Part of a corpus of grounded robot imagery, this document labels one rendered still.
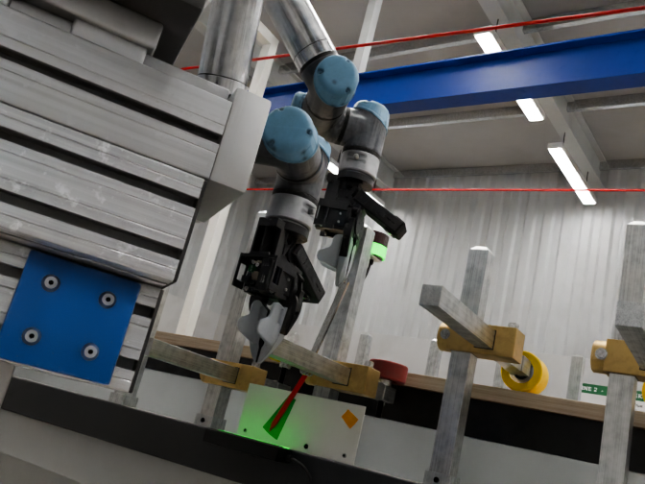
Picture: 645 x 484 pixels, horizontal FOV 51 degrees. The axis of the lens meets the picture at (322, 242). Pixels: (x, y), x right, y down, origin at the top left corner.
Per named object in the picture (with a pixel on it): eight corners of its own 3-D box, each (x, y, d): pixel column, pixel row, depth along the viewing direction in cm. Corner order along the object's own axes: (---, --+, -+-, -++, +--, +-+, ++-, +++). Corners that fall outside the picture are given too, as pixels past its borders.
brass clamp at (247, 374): (245, 391, 131) (251, 365, 132) (194, 379, 138) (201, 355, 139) (263, 397, 135) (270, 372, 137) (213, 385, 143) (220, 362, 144)
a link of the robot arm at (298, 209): (287, 211, 112) (328, 212, 108) (280, 237, 111) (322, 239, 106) (261, 192, 106) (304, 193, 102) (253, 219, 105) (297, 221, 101)
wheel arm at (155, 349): (148, 360, 114) (155, 335, 115) (134, 357, 116) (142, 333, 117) (287, 404, 148) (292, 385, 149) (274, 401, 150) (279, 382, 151)
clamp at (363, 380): (363, 394, 118) (369, 366, 120) (299, 381, 126) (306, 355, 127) (376, 399, 123) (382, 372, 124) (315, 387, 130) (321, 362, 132)
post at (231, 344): (208, 432, 133) (270, 209, 146) (195, 429, 135) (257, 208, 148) (219, 435, 136) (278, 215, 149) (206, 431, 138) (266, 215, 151)
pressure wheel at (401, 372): (387, 418, 129) (399, 359, 132) (350, 410, 133) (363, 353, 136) (403, 424, 135) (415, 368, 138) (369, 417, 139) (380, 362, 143)
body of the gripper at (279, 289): (228, 289, 101) (250, 214, 104) (261, 305, 107) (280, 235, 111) (269, 293, 96) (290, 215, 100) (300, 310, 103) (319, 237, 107)
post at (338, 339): (310, 474, 119) (369, 222, 132) (294, 470, 121) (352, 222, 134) (320, 476, 121) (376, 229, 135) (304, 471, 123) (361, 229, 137)
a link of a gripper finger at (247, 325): (222, 352, 99) (239, 293, 102) (246, 361, 104) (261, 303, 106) (238, 355, 97) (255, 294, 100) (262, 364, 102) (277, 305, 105)
